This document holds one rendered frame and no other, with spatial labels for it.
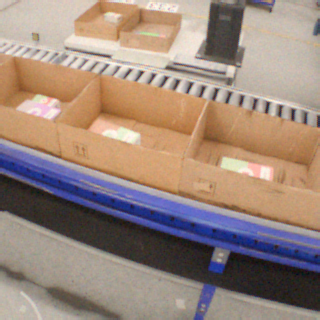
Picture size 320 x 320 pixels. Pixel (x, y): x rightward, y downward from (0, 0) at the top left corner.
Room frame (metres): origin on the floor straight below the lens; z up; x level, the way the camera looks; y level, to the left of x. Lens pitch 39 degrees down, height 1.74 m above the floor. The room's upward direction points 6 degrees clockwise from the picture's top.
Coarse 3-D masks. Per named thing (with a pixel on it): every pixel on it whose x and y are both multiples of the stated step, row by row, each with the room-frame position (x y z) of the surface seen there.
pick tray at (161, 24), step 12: (144, 12) 2.25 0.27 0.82; (156, 12) 2.24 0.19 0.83; (168, 12) 2.23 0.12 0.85; (132, 24) 2.11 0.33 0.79; (144, 24) 2.20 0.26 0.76; (156, 24) 2.21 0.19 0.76; (168, 24) 2.22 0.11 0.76; (180, 24) 2.18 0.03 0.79; (120, 36) 1.88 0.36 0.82; (132, 36) 1.87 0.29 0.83; (144, 36) 1.86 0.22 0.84; (156, 36) 1.85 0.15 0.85; (168, 36) 2.05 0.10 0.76; (132, 48) 1.87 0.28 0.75; (144, 48) 1.86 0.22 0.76; (156, 48) 1.85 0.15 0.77; (168, 48) 1.85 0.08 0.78
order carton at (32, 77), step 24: (0, 72) 1.10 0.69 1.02; (24, 72) 1.18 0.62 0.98; (48, 72) 1.15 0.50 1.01; (72, 72) 1.13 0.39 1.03; (0, 96) 1.08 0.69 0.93; (24, 96) 1.15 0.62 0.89; (48, 96) 1.16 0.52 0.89; (72, 96) 1.13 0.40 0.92; (0, 120) 0.88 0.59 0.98; (24, 120) 0.85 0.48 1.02; (48, 120) 0.83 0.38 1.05; (24, 144) 0.86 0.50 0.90; (48, 144) 0.83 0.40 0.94
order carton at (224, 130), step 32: (224, 128) 0.99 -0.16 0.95; (256, 128) 0.96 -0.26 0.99; (288, 128) 0.94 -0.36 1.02; (192, 160) 0.72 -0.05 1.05; (256, 160) 0.92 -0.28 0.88; (288, 160) 0.93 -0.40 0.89; (192, 192) 0.72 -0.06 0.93; (224, 192) 0.69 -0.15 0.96; (256, 192) 0.67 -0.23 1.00; (288, 192) 0.65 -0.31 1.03; (288, 224) 0.64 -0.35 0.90
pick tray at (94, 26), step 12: (84, 12) 2.14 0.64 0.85; (96, 12) 2.30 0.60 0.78; (120, 12) 2.33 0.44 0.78; (132, 12) 2.20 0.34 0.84; (84, 24) 1.98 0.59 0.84; (96, 24) 1.96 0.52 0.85; (108, 24) 2.16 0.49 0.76; (120, 24) 2.00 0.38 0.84; (84, 36) 1.98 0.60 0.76; (96, 36) 1.96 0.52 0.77; (108, 36) 1.95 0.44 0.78
